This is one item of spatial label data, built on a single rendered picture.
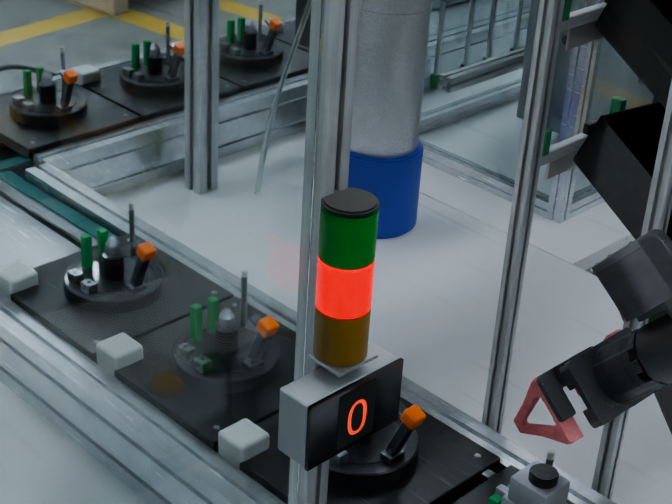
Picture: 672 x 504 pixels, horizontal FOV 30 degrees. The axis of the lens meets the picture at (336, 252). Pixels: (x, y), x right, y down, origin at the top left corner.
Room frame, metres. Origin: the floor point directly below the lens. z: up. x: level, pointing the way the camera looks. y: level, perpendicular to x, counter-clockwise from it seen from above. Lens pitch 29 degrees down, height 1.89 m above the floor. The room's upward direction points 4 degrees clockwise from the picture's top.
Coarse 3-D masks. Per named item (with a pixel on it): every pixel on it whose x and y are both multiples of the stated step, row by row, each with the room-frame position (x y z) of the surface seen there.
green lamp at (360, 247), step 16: (320, 208) 0.96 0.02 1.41; (320, 224) 0.95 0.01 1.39; (336, 224) 0.93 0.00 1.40; (352, 224) 0.93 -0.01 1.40; (368, 224) 0.94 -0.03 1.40; (320, 240) 0.95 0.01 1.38; (336, 240) 0.93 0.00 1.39; (352, 240) 0.93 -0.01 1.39; (368, 240) 0.94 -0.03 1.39; (320, 256) 0.95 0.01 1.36; (336, 256) 0.93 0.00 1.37; (352, 256) 0.93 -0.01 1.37; (368, 256) 0.94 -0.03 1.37
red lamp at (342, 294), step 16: (320, 272) 0.94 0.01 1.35; (336, 272) 0.93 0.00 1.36; (352, 272) 0.93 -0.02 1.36; (368, 272) 0.94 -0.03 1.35; (320, 288) 0.94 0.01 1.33; (336, 288) 0.93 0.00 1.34; (352, 288) 0.93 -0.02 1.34; (368, 288) 0.94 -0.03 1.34; (320, 304) 0.94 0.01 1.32; (336, 304) 0.93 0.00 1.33; (352, 304) 0.93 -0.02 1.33; (368, 304) 0.94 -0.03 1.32
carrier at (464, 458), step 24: (384, 432) 1.20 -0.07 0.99; (432, 432) 1.23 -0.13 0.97; (456, 432) 1.24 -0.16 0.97; (336, 456) 1.13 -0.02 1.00; (360, 456) 1.15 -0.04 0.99; (384, 456) 1.14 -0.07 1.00; (408, 456) 1.16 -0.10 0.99; (432, 456) 1.19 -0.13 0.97; (456, 456) 1.19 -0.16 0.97; (480, 456) 1.19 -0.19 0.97; (336, 480) 1.12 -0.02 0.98; (360, 480) 1.12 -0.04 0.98; (384, 480) 1.13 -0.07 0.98; (408, 480) 1.14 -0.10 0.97; (432, 480) 1.14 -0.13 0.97; (456, 480) 1.14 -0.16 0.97
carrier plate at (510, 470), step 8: (504, 472) 1.16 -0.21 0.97; (512, 472) 1.16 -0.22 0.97; (488, 480) 1.15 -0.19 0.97; (496, 480) 1.15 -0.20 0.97; (504, 480) 1.15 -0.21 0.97; (480, 488) 1.13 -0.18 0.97; (488, 488) 1.13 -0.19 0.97; (464, 496) 1.12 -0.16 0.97; (472, 496) 1.12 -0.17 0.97; (480, 496) 1.12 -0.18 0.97; (488, 496) 1.12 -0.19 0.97
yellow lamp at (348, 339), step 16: (320, 320) 0.94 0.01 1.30; (336, 320) 0.93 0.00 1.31; (352, 320) 0.93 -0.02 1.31; (368, 320) 0.95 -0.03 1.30; (320, 336) 0.94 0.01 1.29; (336, 336) 0.93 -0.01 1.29; (352, 336) 0.93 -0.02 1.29; (368, 336) 0.95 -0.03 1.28; (320, 352) 0.94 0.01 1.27; (336, 352) 0.93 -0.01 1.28; (352, 352) 0.93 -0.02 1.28
